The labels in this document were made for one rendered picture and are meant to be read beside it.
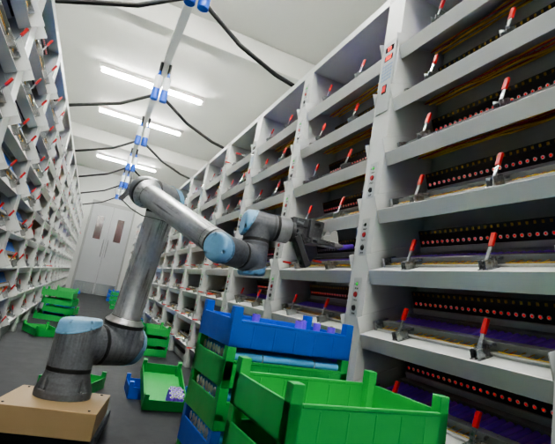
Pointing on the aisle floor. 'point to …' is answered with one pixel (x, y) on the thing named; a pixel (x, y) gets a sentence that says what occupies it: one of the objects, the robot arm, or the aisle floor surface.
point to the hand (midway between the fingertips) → (338, 247)
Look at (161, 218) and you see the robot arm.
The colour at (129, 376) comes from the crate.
